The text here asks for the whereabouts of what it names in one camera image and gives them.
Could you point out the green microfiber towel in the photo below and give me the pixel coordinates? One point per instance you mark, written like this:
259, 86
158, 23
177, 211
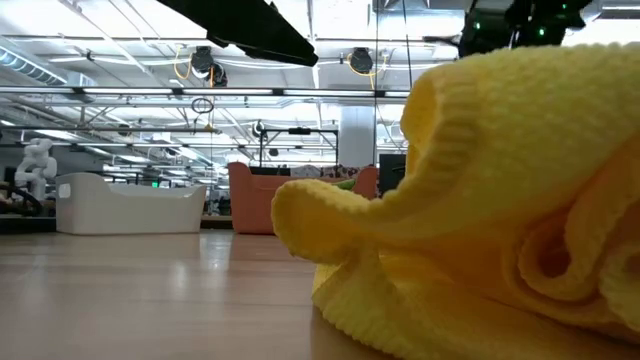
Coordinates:
346, 184

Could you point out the black aluminium table frame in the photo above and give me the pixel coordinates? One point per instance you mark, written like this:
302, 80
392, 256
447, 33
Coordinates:
25, 224

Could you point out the orange plastic basket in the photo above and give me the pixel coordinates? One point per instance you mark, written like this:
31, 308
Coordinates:
250, 205

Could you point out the white building column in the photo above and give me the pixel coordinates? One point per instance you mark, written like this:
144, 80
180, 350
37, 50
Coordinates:
357, 135

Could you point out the black metal stand frame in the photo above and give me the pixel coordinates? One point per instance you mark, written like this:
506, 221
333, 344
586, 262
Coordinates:
299, 131

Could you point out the white plastic basket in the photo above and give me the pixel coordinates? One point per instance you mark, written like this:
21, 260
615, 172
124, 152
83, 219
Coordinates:
125, 210

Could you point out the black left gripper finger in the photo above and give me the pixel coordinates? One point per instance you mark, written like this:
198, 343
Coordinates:
285, 45

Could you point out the yellow microfiber towel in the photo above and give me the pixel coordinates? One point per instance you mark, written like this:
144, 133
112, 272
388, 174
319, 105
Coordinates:
475, 175

